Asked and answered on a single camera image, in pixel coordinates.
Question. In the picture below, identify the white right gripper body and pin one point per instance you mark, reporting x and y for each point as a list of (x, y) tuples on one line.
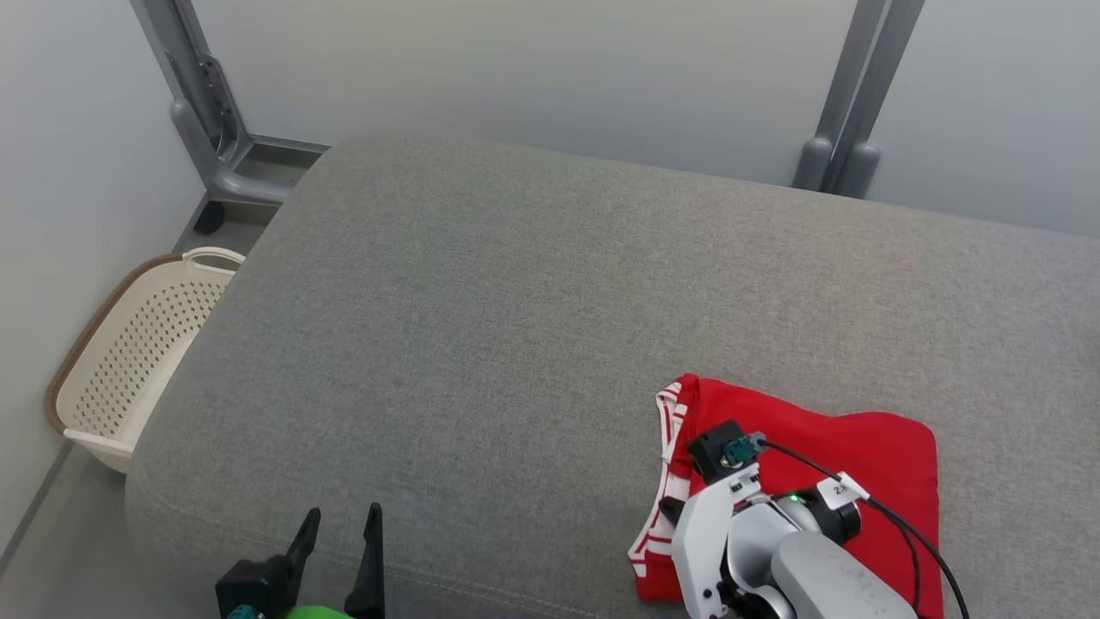
[(700, 542)]

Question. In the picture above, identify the grey metal frame with bracket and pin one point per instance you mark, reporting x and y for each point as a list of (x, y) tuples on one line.
[(193, 94)]

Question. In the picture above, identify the black caster wheel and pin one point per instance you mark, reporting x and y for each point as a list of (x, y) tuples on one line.
[(209, 217)]

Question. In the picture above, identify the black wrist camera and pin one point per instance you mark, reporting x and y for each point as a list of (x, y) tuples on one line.
[(713, 449), (253, 585)]

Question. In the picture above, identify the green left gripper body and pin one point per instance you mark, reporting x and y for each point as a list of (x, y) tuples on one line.
[(318, 614)]

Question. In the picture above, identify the teal right camera connector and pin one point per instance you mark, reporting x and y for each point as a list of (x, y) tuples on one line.
[(741, 449)]

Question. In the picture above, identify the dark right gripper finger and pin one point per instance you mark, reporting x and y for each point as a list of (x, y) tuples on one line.
[(673, 509)]

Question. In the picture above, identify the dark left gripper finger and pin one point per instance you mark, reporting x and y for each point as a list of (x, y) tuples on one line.
[(371, 576), (305, 546)]

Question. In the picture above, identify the teal left camera connector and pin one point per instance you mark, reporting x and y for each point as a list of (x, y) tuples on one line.
[(245, 613)]

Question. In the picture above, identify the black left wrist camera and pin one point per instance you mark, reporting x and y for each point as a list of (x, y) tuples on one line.
[(253, 585)]

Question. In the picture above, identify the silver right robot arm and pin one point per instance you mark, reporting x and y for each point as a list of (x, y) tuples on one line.
[(825, 576)]

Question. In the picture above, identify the teal camera connector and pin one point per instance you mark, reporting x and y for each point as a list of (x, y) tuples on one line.
[(741, 449), (245, 613)]

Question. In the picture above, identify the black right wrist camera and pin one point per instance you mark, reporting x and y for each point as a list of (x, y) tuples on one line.
[(713, 449)]

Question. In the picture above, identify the red jersey with white sleeves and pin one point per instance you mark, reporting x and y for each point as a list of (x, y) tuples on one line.
[(868, 456)]

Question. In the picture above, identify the cream perforated laundry basket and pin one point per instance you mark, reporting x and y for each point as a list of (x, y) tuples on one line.
[(129, 361)]

